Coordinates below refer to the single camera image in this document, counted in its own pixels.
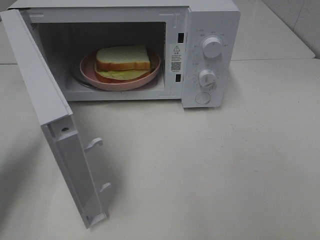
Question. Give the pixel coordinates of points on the upper white power knob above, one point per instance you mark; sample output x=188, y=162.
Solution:
x=212, y=46

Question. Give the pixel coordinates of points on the glass microwave turntable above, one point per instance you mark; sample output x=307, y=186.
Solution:
x=76, y=74

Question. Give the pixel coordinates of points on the white microwave door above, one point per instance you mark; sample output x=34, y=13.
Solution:
x=55, y=116

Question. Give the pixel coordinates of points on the lower white timer knob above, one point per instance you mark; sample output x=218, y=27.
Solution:
x=207, y=78

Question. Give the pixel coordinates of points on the toast sandwich with lettuce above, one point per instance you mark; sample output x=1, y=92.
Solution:
x=122, y=63

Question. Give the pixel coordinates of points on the round door release button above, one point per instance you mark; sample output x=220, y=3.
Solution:
x=203, y=98

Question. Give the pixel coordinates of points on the white microwave oven body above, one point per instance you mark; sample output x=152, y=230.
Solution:
x=68, y=30

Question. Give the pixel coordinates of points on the white warning label sticker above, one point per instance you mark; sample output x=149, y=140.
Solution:
x=177, y=57

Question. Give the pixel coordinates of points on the pink plate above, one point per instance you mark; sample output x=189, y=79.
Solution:
x=92, y=76

